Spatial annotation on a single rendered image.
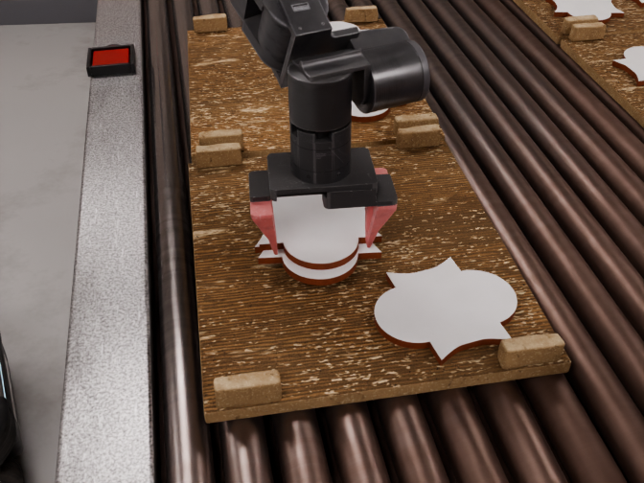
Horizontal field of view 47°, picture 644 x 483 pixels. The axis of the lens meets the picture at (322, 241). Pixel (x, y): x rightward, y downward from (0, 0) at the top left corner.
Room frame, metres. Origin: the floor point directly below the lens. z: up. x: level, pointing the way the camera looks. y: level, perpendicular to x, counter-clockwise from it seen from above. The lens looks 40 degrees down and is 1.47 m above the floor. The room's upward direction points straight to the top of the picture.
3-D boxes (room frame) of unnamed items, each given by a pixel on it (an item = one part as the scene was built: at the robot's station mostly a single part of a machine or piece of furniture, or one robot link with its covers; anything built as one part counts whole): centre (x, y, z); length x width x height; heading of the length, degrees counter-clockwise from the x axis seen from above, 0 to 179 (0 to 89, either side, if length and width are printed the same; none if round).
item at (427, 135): (0.86, -0.13, 0.95); 0.06 x 0.02 x 0.03; 100
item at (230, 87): (1.06, 0.03, 0.93); 0.41 x 0.35 x 0.02; 9
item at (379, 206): (0.60, -0.03, 1.02); 0.07 x 0.07 x 0.09; 6
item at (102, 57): (1.14, 0.35, 0.92); 0.06 x 0.06 x 0.01; 11
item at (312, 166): (0.59, 0.00, 1.09); 0.10 x 0.07 x 0.07; 96
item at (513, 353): (0.47, -0.20, 0.95); 0.06 x 0.02 x 0.03; 100
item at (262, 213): (0.59, 0.04, 1.02); 0.07 x 0.07 x 0.09; 6
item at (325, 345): (0.64, -0.03, 0.93); 0.41 x 0.35 x 0.02; 10
